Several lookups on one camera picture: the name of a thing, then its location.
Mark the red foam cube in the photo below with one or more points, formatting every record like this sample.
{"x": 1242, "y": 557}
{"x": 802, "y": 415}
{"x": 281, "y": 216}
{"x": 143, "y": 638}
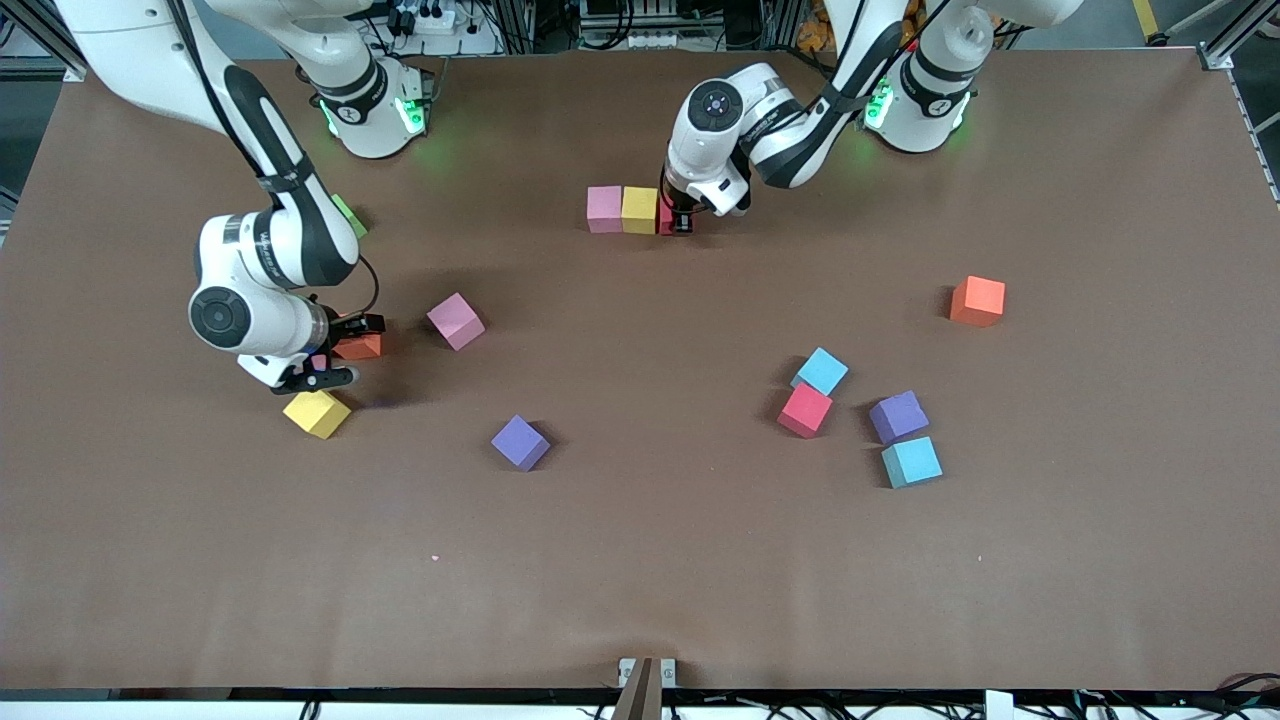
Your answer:
{"x": 805, "y": 410}
{"x": 665, "y": 220}

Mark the orange foam cube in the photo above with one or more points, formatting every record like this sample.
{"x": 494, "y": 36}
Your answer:
{"x": 362, "y": 348}
{"x": 977, "y": 300}

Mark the metal clamp bracket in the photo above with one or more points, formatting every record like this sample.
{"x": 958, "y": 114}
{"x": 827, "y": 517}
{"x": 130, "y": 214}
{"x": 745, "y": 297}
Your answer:
{"x": 647, "y": 690}

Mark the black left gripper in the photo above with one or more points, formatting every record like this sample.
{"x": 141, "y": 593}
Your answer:
{"x": 681, "y": 212}

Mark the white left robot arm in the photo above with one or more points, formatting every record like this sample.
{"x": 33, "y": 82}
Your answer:
{"x": 800, "y": 130}

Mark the bag of orange items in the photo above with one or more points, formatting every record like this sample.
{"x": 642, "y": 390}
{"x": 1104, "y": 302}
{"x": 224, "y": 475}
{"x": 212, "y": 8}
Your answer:
{"x": 815, "y": 30}

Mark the aluminium frame profile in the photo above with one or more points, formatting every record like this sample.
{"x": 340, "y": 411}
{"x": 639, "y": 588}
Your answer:
{"x": 1225, "y": 52}
{"x": 40, "y": 58}

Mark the purple foam cube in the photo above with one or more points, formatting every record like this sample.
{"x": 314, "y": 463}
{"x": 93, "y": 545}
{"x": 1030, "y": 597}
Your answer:
{"x": 520, "y": 442}
{"x": 898, "y": 416}

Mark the white power strip with plugs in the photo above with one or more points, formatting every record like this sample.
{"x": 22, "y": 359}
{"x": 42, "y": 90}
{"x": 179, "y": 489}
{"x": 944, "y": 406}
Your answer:
{"x": 440, "y": 22}

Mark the yellow foam cube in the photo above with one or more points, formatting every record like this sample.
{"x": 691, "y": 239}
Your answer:
{"x": 316, "y": 413}
{"x": 639, "y": 209}

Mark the white tag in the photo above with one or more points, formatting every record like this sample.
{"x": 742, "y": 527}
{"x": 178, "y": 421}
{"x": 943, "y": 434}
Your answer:
{"x": 998, "y": 705}

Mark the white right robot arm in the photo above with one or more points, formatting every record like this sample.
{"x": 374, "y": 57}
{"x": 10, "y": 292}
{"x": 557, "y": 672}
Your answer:
{"x": 270, "y": 255}

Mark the green foam cube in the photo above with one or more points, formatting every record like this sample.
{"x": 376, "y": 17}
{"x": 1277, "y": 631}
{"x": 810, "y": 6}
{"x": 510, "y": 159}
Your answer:
{"x": 350, "y": 218}

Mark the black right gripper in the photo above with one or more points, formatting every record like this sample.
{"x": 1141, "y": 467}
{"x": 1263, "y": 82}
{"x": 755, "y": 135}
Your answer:
{"x": 347, "y": 326}

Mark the light blue foam cube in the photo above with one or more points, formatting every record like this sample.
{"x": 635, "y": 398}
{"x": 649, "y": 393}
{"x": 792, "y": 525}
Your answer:
{"x": 911, "y": 461}
{"x": 821, "y": 369}

